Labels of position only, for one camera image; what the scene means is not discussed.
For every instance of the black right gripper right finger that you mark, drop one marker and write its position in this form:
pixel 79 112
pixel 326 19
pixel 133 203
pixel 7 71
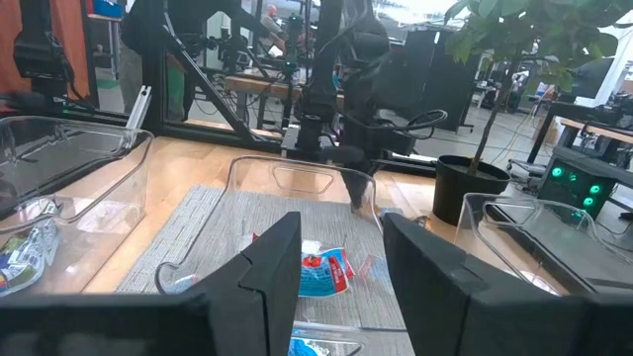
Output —
pixel 435 306

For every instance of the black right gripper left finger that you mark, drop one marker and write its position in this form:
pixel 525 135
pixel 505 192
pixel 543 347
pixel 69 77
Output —
pixel 257 306

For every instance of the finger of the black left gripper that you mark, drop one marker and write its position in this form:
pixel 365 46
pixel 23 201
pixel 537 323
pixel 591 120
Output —
pixel 365 190
pixel 353 190

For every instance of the oatmeal raisin granola bar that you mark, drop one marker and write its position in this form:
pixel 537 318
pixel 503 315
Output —
pixel 304 348
pixel 27 257

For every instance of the red-ended Chewy granola bar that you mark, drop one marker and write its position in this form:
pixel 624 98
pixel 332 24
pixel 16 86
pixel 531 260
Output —
pixel 321 274

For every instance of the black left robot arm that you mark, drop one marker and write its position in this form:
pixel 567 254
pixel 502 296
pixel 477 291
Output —
pixel 326 74

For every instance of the clear plastic bin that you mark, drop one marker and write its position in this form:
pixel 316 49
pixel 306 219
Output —
pixel 494 232
pixel 247 173
pixel 99 163

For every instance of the black plant pot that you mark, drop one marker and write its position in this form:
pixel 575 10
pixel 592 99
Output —
pixel 460 198

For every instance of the wooden workbench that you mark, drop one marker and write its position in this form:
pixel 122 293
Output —
pixel 257 85

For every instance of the black cabinet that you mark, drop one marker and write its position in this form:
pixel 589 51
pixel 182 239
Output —
pixel 445 84

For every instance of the person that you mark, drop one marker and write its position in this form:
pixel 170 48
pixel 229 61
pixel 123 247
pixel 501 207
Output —
pixel 272 25

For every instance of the computer with green lights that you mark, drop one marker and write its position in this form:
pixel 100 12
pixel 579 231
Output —
pixel 569 188

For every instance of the green leafy plant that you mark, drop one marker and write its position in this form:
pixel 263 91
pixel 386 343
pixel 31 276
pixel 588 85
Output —
pixel 519 29

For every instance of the wooden-topped black desk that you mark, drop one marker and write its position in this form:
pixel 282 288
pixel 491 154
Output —
pixel 593 129

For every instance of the black monitor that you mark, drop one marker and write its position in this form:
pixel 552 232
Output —
pixel 593 79

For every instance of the blue box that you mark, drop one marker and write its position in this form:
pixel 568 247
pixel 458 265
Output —
pixel 108 9

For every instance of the black equipment stand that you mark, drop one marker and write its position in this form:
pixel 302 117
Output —
pixel 42 54

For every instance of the orange partition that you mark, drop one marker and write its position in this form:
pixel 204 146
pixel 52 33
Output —
pixel 7 49

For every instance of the black rig frame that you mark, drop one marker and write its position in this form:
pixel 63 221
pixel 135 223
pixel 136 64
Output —
pixel 153 74

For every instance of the aluminium bracket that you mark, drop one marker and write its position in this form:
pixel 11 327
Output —
pixel 138 109

